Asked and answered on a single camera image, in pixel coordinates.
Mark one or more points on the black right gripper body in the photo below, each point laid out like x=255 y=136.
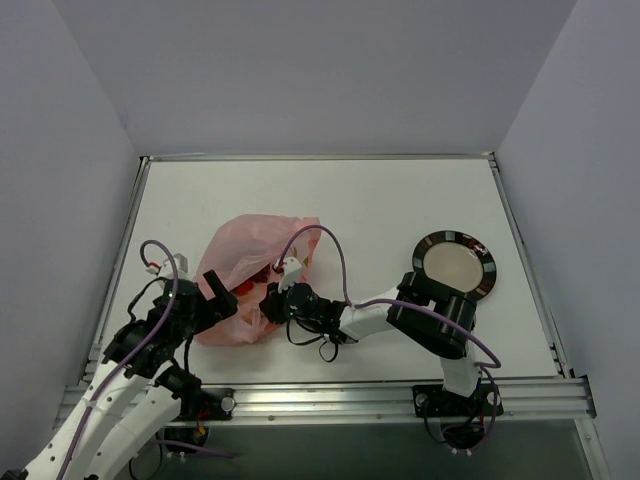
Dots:
x=273 y=304

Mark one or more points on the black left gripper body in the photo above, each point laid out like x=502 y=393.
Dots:
x=218 y=302

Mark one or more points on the pink plastic bag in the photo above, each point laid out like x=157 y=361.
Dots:
x=239 y=249

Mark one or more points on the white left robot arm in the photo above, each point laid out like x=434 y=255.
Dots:
x=138 y=388

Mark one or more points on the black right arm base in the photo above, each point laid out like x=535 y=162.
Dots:
x=457 y=422

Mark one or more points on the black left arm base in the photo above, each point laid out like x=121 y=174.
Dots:
x=214 y=404

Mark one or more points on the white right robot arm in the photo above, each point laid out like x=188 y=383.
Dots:
x=433 y=315

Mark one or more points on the red fake cherry tomatoes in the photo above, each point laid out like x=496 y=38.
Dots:
x=245 y=287

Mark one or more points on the dark red fake grapes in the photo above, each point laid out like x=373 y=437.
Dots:
x=263 y=276

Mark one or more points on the black rimmed round plate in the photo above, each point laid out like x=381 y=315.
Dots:
x=458 y=260

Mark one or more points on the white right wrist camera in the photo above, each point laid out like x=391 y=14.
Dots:
x=290 y=271

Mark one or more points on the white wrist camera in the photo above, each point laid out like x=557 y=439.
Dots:
x=165 y=269
x=290 y=271

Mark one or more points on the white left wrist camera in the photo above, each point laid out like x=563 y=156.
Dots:
x=165 y=269

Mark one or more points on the aluminium front rail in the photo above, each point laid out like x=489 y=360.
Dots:
x=393 y=403

